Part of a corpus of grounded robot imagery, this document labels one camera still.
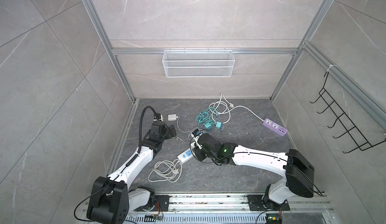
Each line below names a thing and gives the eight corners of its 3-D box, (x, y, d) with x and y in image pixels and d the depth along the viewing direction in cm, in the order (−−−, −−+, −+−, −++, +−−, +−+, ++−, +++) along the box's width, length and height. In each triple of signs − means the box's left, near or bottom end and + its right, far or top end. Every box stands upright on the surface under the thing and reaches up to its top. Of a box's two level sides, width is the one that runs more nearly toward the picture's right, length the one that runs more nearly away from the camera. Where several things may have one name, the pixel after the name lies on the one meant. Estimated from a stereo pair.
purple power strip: (261, 124, 107) (262, 121, 105) (264, 119, 110) (266, 117, 107) (283, 137, 100) (285, 134, 98) (286, 132, 103) (288, 130, 100)
